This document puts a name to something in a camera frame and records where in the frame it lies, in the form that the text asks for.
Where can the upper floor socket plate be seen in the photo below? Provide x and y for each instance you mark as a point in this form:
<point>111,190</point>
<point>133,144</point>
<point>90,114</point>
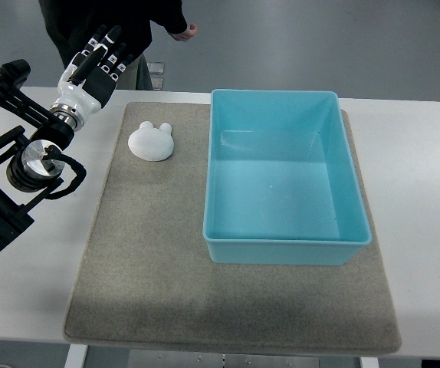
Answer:
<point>156,68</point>

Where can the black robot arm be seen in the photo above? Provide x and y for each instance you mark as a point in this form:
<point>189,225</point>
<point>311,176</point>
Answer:
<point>35,164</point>

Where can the floor socket plate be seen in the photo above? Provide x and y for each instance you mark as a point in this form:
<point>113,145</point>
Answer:
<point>156,68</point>
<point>157,83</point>

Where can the grey felt mat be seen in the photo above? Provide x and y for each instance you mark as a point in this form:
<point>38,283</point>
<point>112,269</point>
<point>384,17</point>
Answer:
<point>146,279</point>

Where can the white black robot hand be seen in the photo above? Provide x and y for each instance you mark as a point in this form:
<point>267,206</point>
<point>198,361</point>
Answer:
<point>91,77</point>

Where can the blue plastic box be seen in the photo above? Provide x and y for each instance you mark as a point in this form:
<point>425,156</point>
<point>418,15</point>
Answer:
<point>281,185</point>

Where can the lower floor socket plate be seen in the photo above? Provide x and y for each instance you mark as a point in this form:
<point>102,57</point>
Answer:
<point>157,83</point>

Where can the white bear-shaped toy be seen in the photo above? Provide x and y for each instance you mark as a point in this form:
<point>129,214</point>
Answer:
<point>150,143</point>

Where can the person's bare hand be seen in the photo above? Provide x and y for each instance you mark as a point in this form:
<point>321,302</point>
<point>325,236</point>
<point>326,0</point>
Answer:
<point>187,34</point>

